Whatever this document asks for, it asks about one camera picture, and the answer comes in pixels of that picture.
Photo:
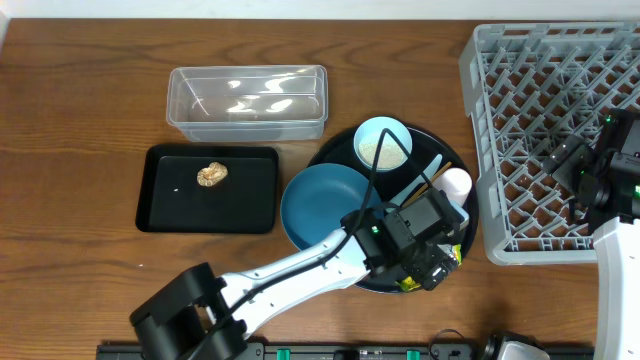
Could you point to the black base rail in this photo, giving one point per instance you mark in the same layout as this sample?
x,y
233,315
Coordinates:
x,y
258,351

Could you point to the blue plate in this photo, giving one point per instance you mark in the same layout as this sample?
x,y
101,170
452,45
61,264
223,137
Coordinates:
x,y
317,198

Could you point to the light blue bowl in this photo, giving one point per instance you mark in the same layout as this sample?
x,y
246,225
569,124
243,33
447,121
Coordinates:
x,y
391,155

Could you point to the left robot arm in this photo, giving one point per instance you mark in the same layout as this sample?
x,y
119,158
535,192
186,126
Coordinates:
x,y
202,316

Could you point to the black rectangular tray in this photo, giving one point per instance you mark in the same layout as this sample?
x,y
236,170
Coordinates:
x,y
172,201

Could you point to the grey dishwasher rack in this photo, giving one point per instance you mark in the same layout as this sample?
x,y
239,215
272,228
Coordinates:
x,y
526,87

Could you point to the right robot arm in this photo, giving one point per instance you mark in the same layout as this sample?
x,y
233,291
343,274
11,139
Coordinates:
x,y
616,244

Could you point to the yellow snack wrapper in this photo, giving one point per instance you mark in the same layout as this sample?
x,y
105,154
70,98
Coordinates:
x,y
429,266

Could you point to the light blue cup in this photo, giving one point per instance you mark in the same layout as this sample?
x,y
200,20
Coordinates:
x,y
462,213

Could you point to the wooden chopstick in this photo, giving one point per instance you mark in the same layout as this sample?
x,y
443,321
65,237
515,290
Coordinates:
x,y
420,190

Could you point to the light blue plastic knife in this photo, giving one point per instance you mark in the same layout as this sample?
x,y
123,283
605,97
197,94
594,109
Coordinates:
x,y
429,171

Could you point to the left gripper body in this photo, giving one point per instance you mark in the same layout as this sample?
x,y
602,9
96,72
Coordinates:
x,y
435,272

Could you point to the brown mushroom food scrap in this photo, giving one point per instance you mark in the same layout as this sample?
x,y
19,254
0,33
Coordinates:
x,y
212,175

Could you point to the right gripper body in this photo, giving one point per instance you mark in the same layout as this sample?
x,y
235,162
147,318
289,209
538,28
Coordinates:
x,y
567,153

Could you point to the pink cup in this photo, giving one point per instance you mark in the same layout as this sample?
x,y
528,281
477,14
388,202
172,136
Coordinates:
x,y
456,183

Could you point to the clear plastic bin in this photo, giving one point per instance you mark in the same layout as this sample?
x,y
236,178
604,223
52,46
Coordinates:
x,y
248,103

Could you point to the black round tray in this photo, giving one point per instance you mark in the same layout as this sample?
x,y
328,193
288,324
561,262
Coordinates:
x,y
426,145

